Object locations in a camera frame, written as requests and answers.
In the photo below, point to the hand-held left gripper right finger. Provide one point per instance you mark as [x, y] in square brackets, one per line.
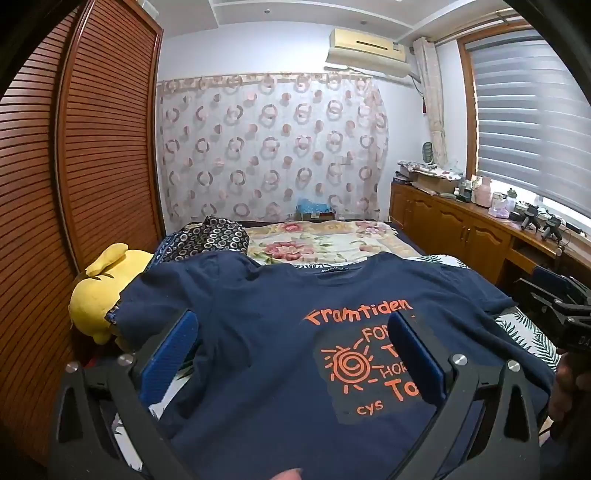
[415, 362]

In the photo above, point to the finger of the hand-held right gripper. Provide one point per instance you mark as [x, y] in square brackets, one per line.
[538, 297]
[551, 277]

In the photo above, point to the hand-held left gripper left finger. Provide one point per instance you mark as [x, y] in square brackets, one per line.
[168, 353]

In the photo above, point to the navy printed t-shirt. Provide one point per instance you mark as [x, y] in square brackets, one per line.
[268, 350]

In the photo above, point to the person's right hand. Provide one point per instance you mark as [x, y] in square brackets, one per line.
[561, 392]

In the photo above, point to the person's left hand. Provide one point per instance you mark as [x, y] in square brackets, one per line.
[288, 475]

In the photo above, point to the leaf-print bed sheet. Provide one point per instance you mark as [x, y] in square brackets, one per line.
[526, 332]

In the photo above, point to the black hand-held device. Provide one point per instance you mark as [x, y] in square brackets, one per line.
[530, 217]
[551, 227]

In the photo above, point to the yellow garment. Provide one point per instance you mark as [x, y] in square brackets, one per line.
[99, 300]

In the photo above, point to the white and purple jar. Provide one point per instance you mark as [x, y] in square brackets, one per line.
[499, 206]

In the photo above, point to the pink bottle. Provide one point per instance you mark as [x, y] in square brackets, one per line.
[484, 194]

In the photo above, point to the wooden cabinet desk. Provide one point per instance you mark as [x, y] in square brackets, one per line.
[452, 221]

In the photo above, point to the dark circle-patterned cloth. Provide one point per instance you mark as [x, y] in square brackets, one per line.
[212, 237]

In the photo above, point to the navy bed sheet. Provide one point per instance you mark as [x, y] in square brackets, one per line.
[406, 236]

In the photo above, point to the grey window blind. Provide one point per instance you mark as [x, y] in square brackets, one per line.
[531, 115]

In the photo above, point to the cardboard box with cloth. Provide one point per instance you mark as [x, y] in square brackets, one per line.
[429, 167]

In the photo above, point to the floral blanket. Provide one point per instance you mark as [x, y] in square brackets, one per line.
[300, 244]

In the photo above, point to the small green fan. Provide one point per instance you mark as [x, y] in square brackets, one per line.
[429, 151]

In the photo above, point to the blue box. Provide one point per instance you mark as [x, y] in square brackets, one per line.
[314, 207]

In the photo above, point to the beige side curtain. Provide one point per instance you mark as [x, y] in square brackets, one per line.
[431, 92]

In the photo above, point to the wooden louvred wardrobe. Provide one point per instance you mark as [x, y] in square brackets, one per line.
[92, 138]

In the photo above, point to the circle-print sheer curtain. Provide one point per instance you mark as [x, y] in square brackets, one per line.
[277, 147]

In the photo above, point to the wall air conditioner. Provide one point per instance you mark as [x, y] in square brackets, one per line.
[364, 50]

